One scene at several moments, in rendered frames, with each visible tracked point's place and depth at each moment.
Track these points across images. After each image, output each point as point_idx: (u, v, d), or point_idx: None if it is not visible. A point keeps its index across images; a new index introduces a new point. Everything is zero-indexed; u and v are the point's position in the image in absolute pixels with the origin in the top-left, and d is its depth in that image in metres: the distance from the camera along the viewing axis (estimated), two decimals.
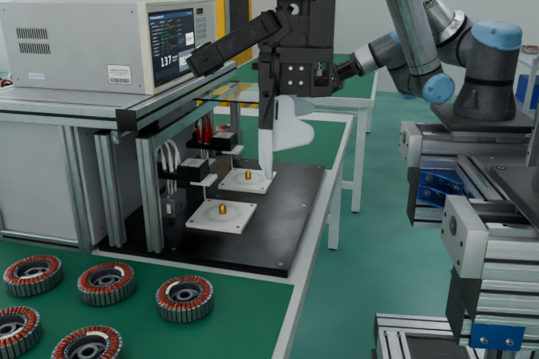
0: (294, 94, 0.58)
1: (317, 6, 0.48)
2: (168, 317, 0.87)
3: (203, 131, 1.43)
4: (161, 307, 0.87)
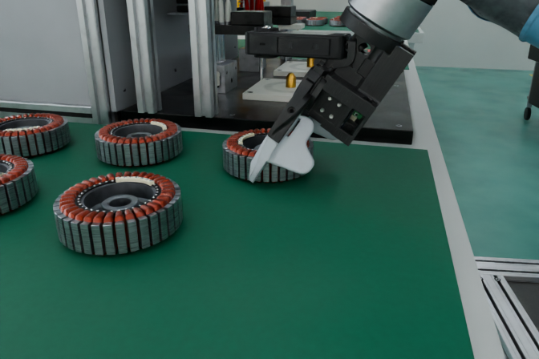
0: None
1: (387, 59, 0.46)
2: (246, 174, 0.52)
3: (253, 3, 1.09)
4: (236, 157, 0.52)
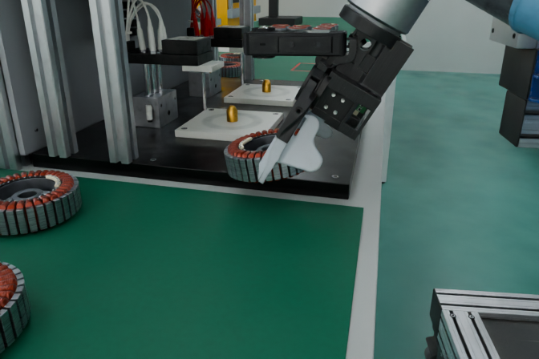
0: None
1: (388, 54, 0.48)
2: (257, 175, 0.52)
3: (203, 23, 1.01)
4: (242, 162, 0.52)
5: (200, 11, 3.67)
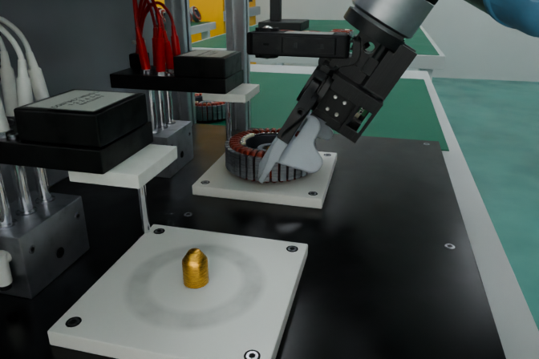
0: None
1: (391, 58, 0.48)
2: (254, 174, 0.52)
3: None
4: (242, 158, 0.52)
5: (192, 14, 3.22)
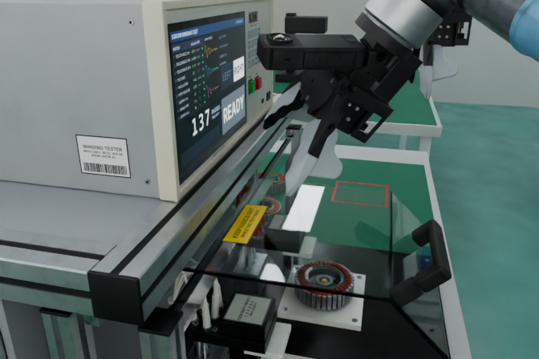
0: None
1: (401, 66, 0.51)
2: (316, 305, 0.82)
3: None
4: (309, 295, 0.82)
5: None
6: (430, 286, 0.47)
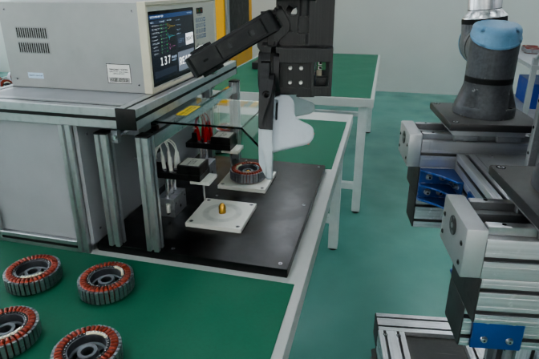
0: (294, 94, 0.58)
1: (316, 6, 0.48)
2: (241, 180, 1.39)
3: (203, 131, 1.43)
4: (236, 175, 1.39)
5: None
6: None
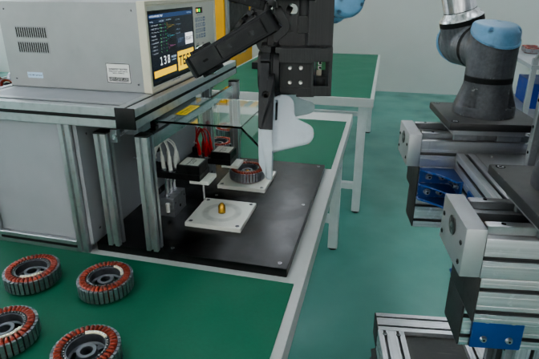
0: (294, 94, 0.58)
1: (316, 6, 0.48)
2: (240, 180, 1.39)
3: (204, 145, 1.45)
4: (236, 174, 1.39)
5: None
6: None
